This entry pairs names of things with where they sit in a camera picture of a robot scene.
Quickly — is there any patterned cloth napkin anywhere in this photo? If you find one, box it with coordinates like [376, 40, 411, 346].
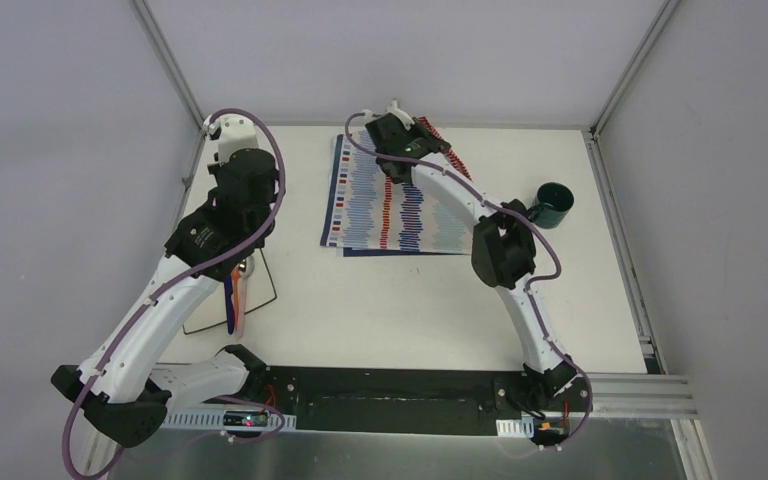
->
[320, 134, 471, 257]

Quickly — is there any dark green mug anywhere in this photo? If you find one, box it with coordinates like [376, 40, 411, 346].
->
[527, 182, 575, 229]

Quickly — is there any white square plate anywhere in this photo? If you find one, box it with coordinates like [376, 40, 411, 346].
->
[182, 249, 278, 335]

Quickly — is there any dark blue plastic knife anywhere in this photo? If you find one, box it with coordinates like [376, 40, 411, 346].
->
[223, 276, 236, 335]

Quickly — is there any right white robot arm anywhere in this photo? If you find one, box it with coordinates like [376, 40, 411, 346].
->
[364, 113, 579, 410]

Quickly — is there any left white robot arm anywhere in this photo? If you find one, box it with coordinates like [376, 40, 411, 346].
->
[51, 108, 286, 448]

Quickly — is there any orange plastic fork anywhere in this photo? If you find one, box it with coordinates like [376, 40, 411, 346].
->
[230, 267, 243, 334]

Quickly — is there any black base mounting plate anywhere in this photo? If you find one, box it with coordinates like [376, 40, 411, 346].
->
[201, 366, 594, 437]

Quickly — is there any silver spoon pink handle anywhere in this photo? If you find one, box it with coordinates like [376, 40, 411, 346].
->
[234, 256, 255, 339]

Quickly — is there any right white cable duct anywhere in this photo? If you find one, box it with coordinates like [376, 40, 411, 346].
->
[495, 417, 534, 439]

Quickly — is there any white cable duct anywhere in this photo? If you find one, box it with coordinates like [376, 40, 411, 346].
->
[160, 407, 297, 433]
[495, 417, 534, 439]

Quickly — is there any left white cable duct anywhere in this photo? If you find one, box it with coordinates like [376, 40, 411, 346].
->
[160, 407, 297, 433]

